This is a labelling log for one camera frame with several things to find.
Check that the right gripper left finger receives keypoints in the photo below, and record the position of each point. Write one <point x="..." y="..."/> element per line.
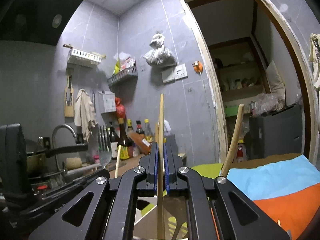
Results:
<point x="106" y="208"/>

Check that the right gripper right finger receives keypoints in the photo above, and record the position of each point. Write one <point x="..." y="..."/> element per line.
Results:
<point x="216" y="208"/>

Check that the fingers of the left gripper seen outside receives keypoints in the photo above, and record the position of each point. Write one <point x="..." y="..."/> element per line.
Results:
<point x="51" y="201"/>

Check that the light bamboo chopstick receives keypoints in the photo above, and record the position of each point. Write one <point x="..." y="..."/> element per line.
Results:
<point x="117" y="162"/>
<point x="157" y="132"/>

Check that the silver fork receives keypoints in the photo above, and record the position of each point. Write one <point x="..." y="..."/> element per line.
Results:
<point x="105" y="152"/>

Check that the white plastic utensil caddy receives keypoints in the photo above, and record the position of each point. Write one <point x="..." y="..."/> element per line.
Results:
<point x="174" y="218"/>

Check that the dark soy sauce bottle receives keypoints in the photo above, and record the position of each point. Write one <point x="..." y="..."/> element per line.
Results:
<point x="124" y="144"/>

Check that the chrome faucet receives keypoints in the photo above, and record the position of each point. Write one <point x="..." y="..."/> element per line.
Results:
<point x="66" y="140"/>

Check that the colourful striped towel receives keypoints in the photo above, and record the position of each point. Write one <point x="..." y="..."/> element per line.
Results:
<point x="286" y="188"/>

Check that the hanging white cloth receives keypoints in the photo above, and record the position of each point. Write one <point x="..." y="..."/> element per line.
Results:
<point x="85" y="114"/>

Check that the wooden knife holder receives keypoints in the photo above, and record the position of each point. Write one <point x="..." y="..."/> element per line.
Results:
<point x="69" y="98"/>

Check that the red plastic bag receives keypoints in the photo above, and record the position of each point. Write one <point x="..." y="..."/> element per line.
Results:
<point x="120" y="109"/>

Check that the black cabinet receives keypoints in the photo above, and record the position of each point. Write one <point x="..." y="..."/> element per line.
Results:
<point x="275" y="133"/>

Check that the clear plastic bag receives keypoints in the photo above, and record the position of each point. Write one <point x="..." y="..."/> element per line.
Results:
<point x="265" y="103"/>

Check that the hanging white plastic bag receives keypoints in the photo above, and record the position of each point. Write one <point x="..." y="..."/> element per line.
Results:
<point x="159" y="55"/>

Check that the black range hood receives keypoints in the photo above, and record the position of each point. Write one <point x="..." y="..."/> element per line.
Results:
<point x="38" y="21"/>

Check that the white rubber gloves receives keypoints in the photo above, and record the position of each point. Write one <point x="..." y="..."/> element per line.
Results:
<point x="314" y="57"/>

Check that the white wall box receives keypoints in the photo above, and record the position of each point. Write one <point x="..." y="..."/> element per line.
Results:
<point x="107" y="102"/>

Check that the grey wall shelf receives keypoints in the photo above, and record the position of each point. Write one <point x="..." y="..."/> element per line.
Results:
<point x="123" y="75"/>

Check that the white wall rack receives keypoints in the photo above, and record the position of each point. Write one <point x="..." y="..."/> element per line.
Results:
<point x="83" y="58"/>

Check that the wall socket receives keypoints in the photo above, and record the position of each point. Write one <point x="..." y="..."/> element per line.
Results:
<point x="174" y="73"/>

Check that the orange wall hook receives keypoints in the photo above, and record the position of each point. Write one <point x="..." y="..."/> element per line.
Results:
<point x="198" y="67"/>

